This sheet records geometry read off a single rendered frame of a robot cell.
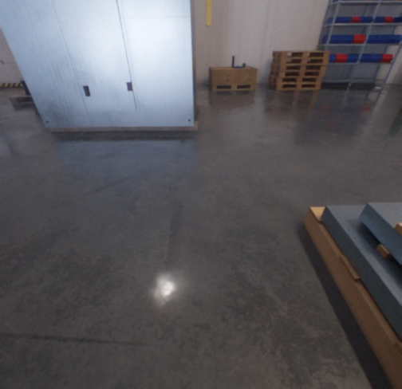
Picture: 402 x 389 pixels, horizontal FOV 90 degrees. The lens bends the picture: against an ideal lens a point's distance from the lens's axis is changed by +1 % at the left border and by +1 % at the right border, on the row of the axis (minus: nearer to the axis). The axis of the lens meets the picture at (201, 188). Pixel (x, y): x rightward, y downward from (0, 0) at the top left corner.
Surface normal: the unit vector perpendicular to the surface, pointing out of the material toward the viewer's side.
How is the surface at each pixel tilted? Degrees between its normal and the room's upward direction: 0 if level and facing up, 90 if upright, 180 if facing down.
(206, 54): 90
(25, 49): 90
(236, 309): 0
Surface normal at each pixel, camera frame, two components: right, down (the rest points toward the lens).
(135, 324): -0.01, -0.82
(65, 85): -0.01, 0.58
